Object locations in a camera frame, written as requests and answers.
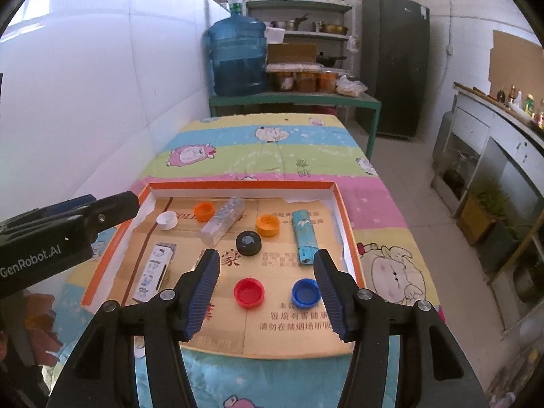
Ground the dark grey refrigerator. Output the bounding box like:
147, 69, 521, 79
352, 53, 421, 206
360, 0, 431, 139

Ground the red bottle cap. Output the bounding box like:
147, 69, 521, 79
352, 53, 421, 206
234, 277, 265, 309

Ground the clear plastic wrapper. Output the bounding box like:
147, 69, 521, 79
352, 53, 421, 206
200, 198, 246, 245

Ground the large glass jug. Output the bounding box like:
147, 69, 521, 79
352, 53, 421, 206
446, 153, 472, 196

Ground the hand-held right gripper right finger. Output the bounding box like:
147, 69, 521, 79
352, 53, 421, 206
313, 248, 489, 408

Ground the shallow orange-rimmed cardboard tray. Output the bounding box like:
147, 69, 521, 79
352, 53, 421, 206
81, 181, 367, 360

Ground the plastic bag of food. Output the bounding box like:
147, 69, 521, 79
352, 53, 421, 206
336, 75, 369, 97

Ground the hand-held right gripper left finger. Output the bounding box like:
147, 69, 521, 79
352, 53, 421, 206
45, 248, 222, 408

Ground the black frying pan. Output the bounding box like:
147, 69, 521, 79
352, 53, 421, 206
317, 52, 347, 67

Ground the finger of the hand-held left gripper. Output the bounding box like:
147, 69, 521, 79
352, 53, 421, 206
84, 191, 141, 235
0, 194, 98, 232

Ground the potted plant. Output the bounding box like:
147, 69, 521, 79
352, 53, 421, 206
457, 178, 511, 246

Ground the green table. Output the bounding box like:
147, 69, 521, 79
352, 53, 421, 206
208, 91, 382, 160

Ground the reddish cloth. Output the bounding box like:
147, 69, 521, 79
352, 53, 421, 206
23, 293, 64, 368

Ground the colourful cartoon printed blanket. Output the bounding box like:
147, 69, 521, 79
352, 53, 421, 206
53, 113, 445, 408

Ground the blue water jug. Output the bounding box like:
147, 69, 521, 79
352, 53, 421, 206
202, 15, 268, 96

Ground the white cartoon printed lighter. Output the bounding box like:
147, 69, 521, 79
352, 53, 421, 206
133, 243, 177, 302

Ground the white metal shelf rack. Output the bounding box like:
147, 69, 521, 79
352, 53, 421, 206
243, 0, 354, 73

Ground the metal cooking pot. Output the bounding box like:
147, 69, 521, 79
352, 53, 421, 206
272, 13, 309, 31

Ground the grey kitchen counter cabinet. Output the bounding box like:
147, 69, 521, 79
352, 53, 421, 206
431, 82, 544, 336

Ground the blue bottle cap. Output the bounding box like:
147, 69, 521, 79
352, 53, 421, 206
291, 278, 321, 308

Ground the cardboard sheet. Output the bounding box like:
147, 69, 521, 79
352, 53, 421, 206
488, 30, 544, 94

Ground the black bottle cap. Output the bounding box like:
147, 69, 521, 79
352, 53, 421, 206
236, 230, 262, 256

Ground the orange bottle cap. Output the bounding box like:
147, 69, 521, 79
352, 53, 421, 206
193, 202, 216, 222
255, 214, 281, 238

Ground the brown cardboard box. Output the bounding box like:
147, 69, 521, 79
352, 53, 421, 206
268, 44, 317, 64

